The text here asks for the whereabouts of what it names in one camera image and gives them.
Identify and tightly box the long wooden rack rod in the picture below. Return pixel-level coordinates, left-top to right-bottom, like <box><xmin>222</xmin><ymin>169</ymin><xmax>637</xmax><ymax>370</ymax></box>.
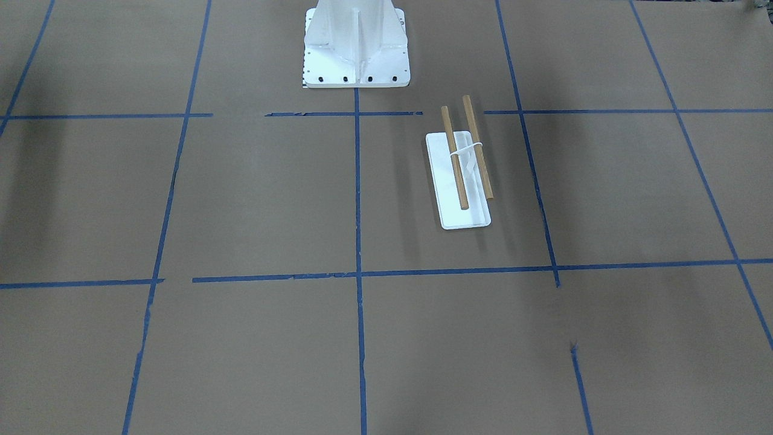
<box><xmin>462</xmin><ymin>94</ymin><xmax>495</xmax><ymax>201</ymax></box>

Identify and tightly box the short wooden rack rod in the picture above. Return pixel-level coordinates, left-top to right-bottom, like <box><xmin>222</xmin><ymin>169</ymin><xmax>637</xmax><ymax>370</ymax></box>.
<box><xmin>441</xmin><ymin>105</ymin><xmax>469</xmax><ymax>210</ymax></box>

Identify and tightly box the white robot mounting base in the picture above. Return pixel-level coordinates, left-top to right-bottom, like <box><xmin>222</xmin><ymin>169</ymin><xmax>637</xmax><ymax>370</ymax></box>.
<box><xmin>302</xmin><ymin>1</ymin><xmax>411</xmax><ymax>88</ymax></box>

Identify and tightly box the white wire rack bracket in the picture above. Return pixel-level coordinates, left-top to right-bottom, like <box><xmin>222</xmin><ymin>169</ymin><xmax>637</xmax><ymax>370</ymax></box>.
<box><xmin>450</xmin><ymin>141</ymin><xmax>483</xmax><ymax>173</ymax></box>

